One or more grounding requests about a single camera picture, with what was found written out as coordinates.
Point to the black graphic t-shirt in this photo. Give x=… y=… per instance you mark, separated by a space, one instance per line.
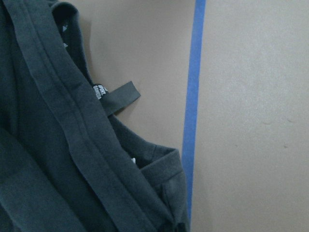
x=67 y=164

